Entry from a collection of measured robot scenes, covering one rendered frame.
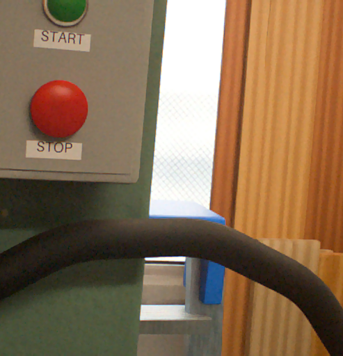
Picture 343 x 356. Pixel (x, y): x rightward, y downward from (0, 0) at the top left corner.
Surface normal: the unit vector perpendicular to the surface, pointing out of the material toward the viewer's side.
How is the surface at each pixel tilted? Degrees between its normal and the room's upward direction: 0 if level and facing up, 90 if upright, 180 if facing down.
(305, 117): 87
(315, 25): 87
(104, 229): 52
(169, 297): 90
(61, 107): 90
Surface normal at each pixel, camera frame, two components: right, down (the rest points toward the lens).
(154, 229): 0.33, -0.48
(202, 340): 0.40, 0.01
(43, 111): 0.18, 0.18
